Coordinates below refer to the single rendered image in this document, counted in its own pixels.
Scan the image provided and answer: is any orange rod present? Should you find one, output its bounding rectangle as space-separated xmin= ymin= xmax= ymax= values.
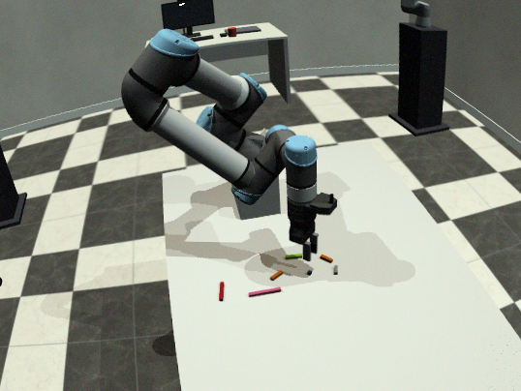
xmin=270 ymin=270 xmax=283 ymax=281
xmin=320 ymin=255 xmax=333 ymax=263

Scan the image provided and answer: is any pink rod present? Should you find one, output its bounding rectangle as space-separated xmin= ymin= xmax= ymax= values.
xmin=248 ymin=287 xmax=281 ymax=297

